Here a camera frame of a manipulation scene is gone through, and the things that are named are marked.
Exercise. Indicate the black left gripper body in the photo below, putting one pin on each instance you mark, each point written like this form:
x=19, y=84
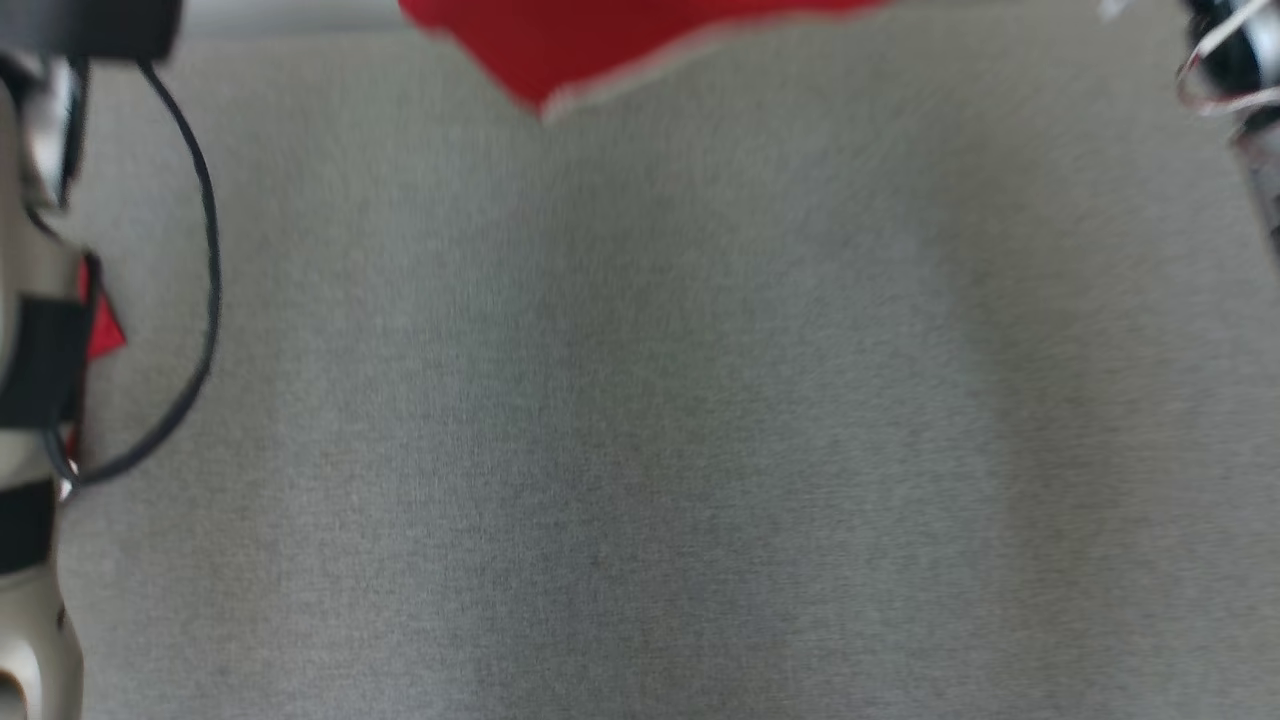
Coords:
x=90, y=25

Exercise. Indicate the red shorts with white trim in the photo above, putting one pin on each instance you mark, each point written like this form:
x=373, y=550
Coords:
x=560, y=40

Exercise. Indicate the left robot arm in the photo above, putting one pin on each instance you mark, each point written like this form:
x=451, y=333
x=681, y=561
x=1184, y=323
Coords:
x=30, y=250

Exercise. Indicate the grey fabric sofa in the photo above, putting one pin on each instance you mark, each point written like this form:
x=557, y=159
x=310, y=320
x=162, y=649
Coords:
x=640, y=420

